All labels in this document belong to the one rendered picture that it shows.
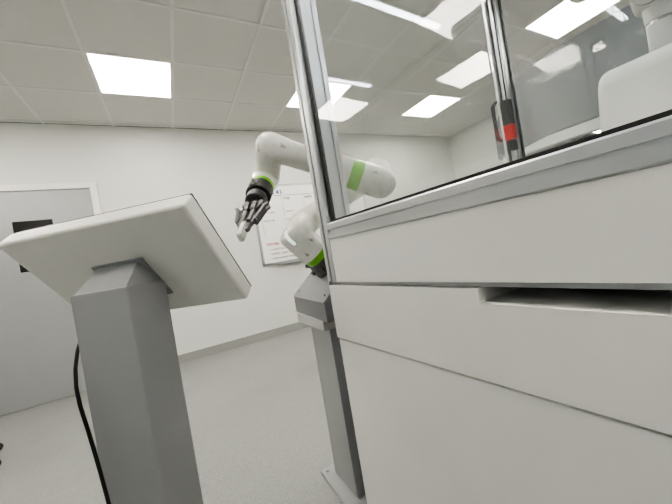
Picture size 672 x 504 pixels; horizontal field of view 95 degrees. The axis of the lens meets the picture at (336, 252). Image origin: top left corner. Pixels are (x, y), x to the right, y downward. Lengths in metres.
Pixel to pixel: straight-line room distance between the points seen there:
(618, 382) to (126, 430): 0.90
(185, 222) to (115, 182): 3.57
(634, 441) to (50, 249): 1.10
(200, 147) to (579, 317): 4.28
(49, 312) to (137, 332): 3.41
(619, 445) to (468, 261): 0.25
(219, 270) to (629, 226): 0.74
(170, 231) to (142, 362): 0.30
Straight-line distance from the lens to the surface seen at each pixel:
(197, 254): 0.80
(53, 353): 4.28
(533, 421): 0.52
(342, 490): 1.64
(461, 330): 0.52
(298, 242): 1.26
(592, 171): 0.41
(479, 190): 0.47
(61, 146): 4.48
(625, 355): 0.44
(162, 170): 4.31
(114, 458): 0.99
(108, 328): 0.88
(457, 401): 0.59
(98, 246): 0.92
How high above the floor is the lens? 1.03
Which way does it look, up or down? 1 degrees down
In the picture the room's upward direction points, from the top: 10 degrees counter-clockwise
